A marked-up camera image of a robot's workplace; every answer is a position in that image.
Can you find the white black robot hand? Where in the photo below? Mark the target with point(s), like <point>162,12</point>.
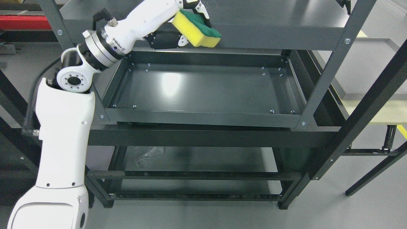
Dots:
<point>146,18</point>

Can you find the green yellow sponge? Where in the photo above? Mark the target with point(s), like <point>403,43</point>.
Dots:
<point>192,27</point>

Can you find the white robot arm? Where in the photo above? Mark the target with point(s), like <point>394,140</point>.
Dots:
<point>63,133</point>

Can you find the dark metal shelf rack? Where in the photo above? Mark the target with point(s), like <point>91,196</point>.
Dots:
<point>271,27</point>

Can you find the clear plastic bag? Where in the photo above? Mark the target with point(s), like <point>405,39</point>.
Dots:
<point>144,155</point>

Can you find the red metal beam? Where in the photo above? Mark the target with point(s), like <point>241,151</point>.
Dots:
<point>24,22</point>

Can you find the black frame shelf rack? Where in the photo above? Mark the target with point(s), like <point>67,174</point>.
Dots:
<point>229,156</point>

